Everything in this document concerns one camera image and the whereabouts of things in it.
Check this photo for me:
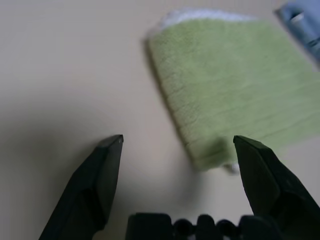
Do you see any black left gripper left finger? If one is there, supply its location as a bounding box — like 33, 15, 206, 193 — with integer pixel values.
37, 134, 124, 240

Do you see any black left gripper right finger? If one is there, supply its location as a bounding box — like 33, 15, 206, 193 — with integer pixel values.
232, 134, 320, 240

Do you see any green terry towel white trim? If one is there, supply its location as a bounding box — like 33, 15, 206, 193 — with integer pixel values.
144, 8, 320, 176

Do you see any folded light blue towel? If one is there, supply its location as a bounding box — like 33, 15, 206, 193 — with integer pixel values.
273, 0, 320, 65

